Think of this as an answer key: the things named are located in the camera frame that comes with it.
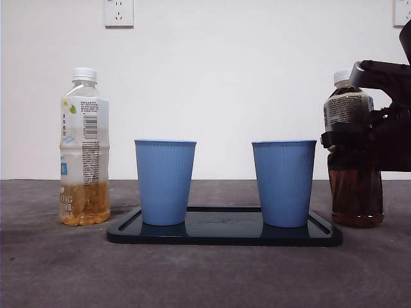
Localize white wall socket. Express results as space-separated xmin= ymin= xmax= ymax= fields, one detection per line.
xmin=393 ymin=0 xmax=411 ymax=28
xmin=104 ymin=0 xmax=135 ymax=29

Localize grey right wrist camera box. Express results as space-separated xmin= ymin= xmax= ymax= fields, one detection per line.
xmin=349 ymin=60 xmax=394 ymax=92

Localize dark tea bottle beige label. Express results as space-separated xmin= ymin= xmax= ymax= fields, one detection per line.
xmin=322 ymin=69 xmax=385 ymax=229

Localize dark blue rectangular tray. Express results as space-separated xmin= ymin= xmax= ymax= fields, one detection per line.
xmin=106 ymin=206 xmax=344 ymax=248

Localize pale tea bottle white label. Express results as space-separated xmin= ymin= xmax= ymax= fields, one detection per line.
xmin=59 ymin=67 xmax=112 ymax=227

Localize blue ribbed cup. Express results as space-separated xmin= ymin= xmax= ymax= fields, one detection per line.
xmin=251 ymin=139 xmax=319 ymax=229
xmin=134 ymin=139 xmax=198 ymax=227

